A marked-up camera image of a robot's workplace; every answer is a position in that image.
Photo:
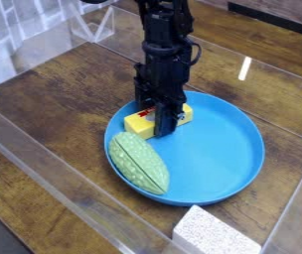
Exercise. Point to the white sheer curtain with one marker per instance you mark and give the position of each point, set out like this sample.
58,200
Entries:
36,32

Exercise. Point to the green bitter gourd toy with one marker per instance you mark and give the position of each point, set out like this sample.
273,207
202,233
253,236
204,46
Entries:
139,163

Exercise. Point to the round blue plastic tray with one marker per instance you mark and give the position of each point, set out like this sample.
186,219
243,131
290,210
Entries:
214,154

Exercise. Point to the yellow butter block toy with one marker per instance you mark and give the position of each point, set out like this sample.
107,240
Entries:
140,122

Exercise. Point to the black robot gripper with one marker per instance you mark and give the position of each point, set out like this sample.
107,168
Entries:
160,76

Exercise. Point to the white speckled foam block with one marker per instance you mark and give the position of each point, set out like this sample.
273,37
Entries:
202,234

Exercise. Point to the clear acrylic enclosure wall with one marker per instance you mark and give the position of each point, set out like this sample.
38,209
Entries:
64,200

